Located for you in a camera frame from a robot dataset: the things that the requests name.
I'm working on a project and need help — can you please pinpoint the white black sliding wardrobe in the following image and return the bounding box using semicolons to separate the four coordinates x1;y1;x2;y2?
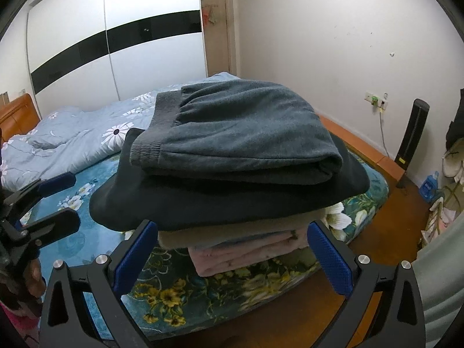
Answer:
27;0;207;115

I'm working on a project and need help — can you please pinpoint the dark folded garment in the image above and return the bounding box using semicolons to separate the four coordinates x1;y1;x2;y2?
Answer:
89;128;370;231

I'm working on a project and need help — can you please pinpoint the orange wooden headboard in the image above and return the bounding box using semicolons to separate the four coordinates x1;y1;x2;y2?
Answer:
0;93;40;142

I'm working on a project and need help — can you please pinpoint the light blue floral quilt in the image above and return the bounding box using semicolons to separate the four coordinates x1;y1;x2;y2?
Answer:
0;70;240;193

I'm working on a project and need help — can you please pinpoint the beige folded garment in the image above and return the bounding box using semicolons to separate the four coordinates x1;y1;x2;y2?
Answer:
158;208;326;250

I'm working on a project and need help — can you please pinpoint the grey knit sweater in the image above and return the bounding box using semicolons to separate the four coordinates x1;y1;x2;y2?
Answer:
130;79;344;185

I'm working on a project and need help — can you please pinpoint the teal floral plush blanket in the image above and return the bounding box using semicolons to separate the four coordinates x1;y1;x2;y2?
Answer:
17;148;389;340

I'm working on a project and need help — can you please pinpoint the light green cloth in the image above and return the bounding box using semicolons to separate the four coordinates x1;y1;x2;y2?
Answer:
412;215;464;347

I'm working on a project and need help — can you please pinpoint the left hand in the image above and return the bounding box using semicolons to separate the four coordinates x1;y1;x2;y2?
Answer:
1;258;46;311

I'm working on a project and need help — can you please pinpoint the blue detergent bottle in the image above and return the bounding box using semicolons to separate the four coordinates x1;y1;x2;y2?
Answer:
419;171;439;203

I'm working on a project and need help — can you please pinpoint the white wall power socket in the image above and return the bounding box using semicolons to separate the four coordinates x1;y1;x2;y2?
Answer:
365;92;388;111

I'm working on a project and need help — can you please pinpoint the black tower fan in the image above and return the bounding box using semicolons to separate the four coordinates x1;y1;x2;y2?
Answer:
394;98;430;189

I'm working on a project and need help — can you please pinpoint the wooden room door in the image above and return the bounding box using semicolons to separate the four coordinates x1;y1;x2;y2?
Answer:
201;0;231;75

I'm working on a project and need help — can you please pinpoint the wooden bed frame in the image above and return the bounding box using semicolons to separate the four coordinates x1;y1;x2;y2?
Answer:
319;115;405;187

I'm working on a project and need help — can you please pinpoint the pink cloth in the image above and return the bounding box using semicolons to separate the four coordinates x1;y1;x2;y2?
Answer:
188;225;308;277

